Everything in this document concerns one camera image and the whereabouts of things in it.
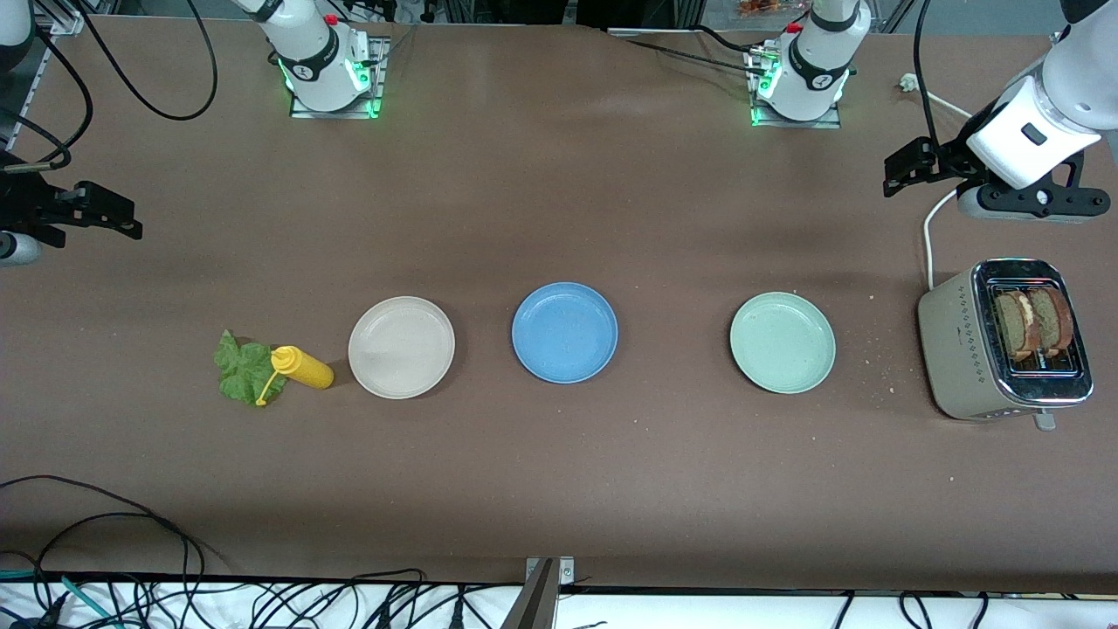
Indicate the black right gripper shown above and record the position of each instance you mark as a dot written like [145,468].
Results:
[19,202]

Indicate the pale green round plate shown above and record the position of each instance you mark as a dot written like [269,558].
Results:
[783,342]

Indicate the orange snack packet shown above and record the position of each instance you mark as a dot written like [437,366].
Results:
[760,7]

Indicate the aluminium frame rail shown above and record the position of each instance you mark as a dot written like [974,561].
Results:
[57,22]
[900,16]

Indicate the beige chrome toaster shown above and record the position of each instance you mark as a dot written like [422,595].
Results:
[956,349]

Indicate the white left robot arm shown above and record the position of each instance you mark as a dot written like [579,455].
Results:
[821,52]

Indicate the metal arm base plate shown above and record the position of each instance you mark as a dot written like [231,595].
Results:
[786,124]
[382,87]

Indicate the blue round plate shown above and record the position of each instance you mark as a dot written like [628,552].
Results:
[565,332]

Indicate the yellow mustard squeeze bottle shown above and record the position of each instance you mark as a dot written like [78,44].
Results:
[306,369]

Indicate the grey metal bracket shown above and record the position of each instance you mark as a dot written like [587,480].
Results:
[543,594]

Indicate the green lettuce leaf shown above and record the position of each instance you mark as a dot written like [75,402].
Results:
[240,371]

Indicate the brown bread slice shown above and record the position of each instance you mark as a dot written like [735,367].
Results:
[1011,328]
[1057,319]

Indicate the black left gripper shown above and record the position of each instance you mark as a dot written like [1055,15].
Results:
[953,160]

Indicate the beige round plate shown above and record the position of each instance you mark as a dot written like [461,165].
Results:
[402,349]

